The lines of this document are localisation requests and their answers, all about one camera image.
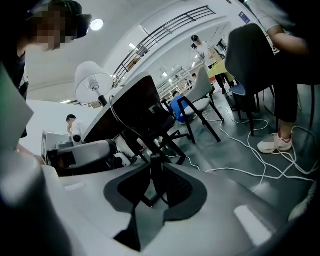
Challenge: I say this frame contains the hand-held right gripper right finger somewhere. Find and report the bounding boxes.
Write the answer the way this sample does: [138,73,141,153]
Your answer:
[134,162,291,256]

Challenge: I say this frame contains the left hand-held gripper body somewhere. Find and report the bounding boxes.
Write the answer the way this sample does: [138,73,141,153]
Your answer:
[41,129,118,177]

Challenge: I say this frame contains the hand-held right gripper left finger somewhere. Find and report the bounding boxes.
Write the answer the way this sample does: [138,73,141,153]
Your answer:
[41,161,152,256]

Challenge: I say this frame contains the white shade table lamp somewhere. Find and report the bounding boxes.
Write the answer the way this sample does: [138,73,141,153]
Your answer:
[74,60,114,107]

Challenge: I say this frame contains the dark round table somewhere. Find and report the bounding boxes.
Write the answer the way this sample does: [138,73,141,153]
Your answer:
[83,71,161,144]

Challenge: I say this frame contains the black office chair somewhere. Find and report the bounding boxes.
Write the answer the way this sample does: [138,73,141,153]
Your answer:
[136,104,191,166]

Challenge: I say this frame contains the person's dark shirt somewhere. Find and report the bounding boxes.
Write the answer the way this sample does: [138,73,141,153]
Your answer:
[0,48,30,140]

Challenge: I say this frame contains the background storage shelves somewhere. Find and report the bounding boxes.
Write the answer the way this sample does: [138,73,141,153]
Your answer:
[156,64,200,100]

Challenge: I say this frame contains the round ceiling light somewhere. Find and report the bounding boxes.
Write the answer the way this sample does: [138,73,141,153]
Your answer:
[90,19,105,32]

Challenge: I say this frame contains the light grey padded chair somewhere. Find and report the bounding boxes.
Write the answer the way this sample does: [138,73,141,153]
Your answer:
[177,65,224,145]

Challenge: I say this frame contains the black metal balcony railing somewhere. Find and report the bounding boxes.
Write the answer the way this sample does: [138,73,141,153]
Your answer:
[112,5,216,87]

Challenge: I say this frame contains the yellow table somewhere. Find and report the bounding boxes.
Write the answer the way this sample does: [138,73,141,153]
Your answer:
[206,59,229,79]

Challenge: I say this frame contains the dark grey fabric chair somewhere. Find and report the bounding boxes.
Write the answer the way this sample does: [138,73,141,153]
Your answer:
[224,22,276,137]

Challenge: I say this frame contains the black lamp cable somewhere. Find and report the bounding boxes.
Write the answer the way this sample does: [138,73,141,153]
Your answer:
[109,96,151,151]

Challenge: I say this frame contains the white floor cable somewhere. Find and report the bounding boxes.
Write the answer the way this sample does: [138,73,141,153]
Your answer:
[279,124,320,176]
[202,106,316,195]

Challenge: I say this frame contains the black head-worn camera headset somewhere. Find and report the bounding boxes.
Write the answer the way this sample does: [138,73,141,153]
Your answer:
[24,0,93,41]

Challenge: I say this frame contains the blue wall sign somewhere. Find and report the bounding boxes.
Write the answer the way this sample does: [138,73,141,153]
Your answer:
[238,10,251,25]

